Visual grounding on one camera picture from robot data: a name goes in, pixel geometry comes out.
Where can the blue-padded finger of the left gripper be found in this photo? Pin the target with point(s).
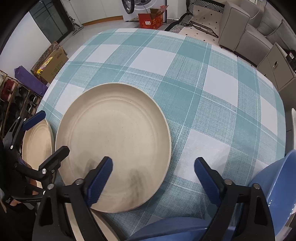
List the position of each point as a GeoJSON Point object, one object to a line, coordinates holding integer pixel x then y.
{"type": "Point", "coordinates": [14, 136]}
{"type": "Point", "coordinates": [49, 166]}

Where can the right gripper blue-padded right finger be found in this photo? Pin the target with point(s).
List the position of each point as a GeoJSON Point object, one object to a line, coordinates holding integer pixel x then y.
{"type": "Point", "coordinates": [254, 223]}

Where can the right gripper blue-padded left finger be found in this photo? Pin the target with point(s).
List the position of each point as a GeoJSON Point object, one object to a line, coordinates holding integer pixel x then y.
{"type": "Point", "coordinates": [52, 223]}

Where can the beige plate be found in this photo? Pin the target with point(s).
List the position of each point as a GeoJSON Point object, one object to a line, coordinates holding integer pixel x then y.
{"type": "Point", "coordinates": [92, 227]}
{"type": "Point", "coordinates": [124, 123]}
{"type": "Point", "coordinates": [38, 144]}

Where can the light blue bowl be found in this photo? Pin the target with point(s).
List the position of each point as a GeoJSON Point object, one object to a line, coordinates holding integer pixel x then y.
{"type": "Point", "coordinates": [278, 185]}

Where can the dark blue large bowl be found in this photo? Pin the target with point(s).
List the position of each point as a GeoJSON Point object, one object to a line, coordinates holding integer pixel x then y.
{"type": "Point", "coordinates": [175, 228]}

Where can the white kitchen base cabinets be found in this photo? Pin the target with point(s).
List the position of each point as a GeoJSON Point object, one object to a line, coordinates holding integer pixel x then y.
{"type": "Point", "coordinates": [90, 12]}

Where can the person's left hand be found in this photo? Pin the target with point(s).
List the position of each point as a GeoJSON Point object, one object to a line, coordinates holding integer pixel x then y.
{"type": "Point", "coordinates": [14, 202]}

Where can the wooden shoe rack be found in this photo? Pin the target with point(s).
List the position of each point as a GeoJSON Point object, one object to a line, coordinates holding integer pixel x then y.
{"type": "Point", "coordinates": [17, 101]}

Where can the purple bag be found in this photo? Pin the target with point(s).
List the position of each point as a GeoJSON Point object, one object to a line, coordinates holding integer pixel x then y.
{"type": "Point", "coordinates": [30, 81]}

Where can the brown cardboard box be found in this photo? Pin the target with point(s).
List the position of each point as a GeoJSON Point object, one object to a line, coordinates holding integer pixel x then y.
{"type": "Point", "coordinates": [50, 63]}

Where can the black glass door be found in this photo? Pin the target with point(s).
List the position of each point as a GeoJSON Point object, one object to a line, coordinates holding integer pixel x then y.
{"type": "Point", "coordinates": [52, 19]}

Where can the teal checked tablecloth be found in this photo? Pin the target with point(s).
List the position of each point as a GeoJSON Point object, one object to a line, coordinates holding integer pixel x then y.
{"type": "Point", "coordinates": [217, 106]}

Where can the white washing machine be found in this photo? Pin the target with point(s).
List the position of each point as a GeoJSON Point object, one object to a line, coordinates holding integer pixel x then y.
{"type": "Point", "coordinates": [131, 9]}

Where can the grey side cabinet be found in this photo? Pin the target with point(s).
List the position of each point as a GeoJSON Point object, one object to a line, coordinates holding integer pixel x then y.
{"type": "Point", "coordinates": [276, 68]}

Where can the red cardboard box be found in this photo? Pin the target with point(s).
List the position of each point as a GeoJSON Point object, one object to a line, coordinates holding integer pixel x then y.
{"type": "Point", "coordinates": [152, 20]}

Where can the grey sofa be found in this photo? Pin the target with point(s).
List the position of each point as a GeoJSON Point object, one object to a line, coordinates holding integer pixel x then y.
{"type": "Point", "coordinates": [251, 30]}

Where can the patterned floor rug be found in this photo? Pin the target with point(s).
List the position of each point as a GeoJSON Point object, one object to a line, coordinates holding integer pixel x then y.
{"type": "Point", "coordinates": [200, 21]}

